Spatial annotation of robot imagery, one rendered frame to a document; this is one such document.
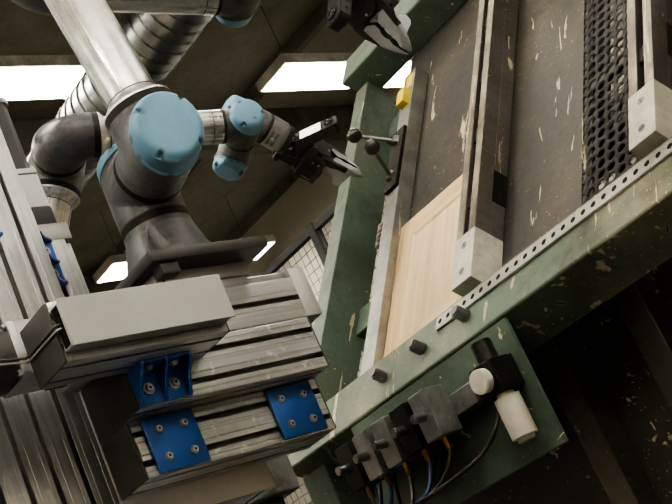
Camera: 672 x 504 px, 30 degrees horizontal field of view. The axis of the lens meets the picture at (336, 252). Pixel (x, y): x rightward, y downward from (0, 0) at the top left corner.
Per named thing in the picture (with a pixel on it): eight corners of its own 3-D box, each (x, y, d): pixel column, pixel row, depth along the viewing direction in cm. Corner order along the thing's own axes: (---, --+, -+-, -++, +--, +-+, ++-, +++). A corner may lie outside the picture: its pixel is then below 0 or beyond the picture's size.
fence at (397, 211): (374, 387, 264) (359, 380, 263) (417, 85, 325) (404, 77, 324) (388, 377, 261) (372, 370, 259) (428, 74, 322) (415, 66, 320)
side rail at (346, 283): (335, 444, 283) (294, 425, 280) (388, 111, 354) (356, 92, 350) (349, 433, 279) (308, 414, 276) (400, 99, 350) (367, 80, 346)
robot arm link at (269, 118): (212, 129, 287) (223, 100, 291) (253, 151, 291) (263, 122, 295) (226, 115, 281) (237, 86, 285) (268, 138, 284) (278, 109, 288)
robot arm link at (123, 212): (179, 232, 212) (150, 164, 217) (199, 193, 201) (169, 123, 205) (112, 248, 207) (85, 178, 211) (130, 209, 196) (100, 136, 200)
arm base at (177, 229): (157, 258, 191) (134, 203, 194) (116, 304, 202) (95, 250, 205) (236, 247, 201) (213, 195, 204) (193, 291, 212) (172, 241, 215)
